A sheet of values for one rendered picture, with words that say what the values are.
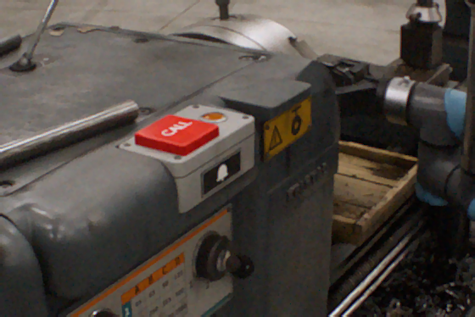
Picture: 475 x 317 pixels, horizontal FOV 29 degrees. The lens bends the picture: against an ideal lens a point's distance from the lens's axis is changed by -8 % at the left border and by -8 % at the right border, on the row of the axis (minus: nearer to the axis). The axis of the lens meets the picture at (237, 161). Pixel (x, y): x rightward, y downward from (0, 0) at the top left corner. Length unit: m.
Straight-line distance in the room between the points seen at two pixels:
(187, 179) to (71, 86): 0.26
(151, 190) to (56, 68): 0.35
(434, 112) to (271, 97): 0.51
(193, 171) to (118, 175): 0.08
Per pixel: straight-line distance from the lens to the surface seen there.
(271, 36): 1.39
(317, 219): 1.24
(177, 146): 0.91
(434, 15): 1.92
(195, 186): 0.92
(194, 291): 1.05
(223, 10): 1.42
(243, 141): 0.98
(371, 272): 1.72
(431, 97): 1.52
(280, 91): 1.07
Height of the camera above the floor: 1.62
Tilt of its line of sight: 24 degrees down
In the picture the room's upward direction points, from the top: straight up
